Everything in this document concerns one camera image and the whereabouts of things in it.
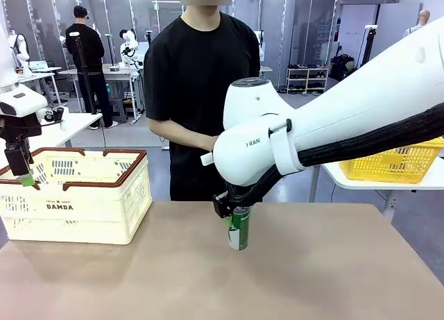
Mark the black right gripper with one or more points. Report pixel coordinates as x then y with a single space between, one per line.
243 198

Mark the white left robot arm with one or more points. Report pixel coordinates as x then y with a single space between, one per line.
21 105

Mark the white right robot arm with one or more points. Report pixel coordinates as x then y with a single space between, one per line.
347 108

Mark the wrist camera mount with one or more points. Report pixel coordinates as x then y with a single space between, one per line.
207 159
52 114

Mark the black light stand pole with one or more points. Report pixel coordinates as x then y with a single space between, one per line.
367 49

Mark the background person black clothes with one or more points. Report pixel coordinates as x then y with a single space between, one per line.
86 52

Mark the white shoe rack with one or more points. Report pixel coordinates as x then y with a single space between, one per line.
307 78

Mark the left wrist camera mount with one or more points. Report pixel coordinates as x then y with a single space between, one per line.
52 114

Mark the green white drink can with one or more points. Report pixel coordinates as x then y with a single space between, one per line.
241 231

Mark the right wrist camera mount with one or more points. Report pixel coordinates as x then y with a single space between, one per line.
207 159

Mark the person in black t-shirt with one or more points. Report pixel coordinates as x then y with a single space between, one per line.
201 73

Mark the black bags pile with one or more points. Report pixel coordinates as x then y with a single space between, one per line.
341 66

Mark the mannequin with apron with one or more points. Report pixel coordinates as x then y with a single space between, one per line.
418 25

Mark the person's right forearm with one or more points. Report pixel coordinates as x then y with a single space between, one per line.
180 134

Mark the cream shopping basket brown rim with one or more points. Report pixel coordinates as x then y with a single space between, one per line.
86 223

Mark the yellow plastic basket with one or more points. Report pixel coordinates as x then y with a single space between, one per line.
392 164

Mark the black tripod stand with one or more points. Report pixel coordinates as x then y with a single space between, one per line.
85 77

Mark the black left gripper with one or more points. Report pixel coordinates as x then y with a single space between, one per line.
17 129

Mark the white side table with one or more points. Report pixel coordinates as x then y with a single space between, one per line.
381 185

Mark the background workbench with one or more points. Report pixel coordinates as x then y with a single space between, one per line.
118 73
266 69

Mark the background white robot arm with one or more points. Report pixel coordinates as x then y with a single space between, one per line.
21 47
130 49
260 44

